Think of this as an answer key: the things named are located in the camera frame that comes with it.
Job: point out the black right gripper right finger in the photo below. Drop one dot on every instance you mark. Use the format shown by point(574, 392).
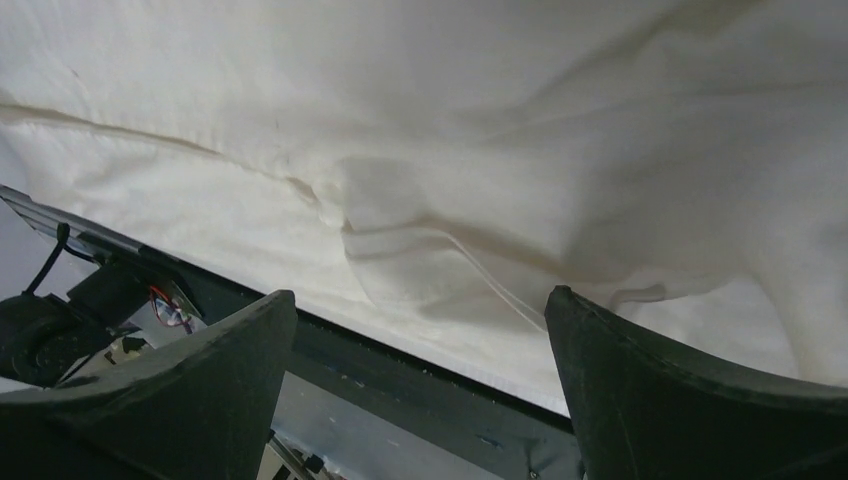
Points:
point(644, 406)

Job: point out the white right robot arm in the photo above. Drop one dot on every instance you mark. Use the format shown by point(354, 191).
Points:
point(41, 337)

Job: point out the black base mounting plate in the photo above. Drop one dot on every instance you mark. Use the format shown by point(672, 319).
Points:
point(370, 411)

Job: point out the cream white t shirt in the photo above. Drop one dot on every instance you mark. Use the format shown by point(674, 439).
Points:
point(426, 172)

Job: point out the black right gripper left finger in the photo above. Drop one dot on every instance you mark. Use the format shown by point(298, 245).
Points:
point(198, 408)

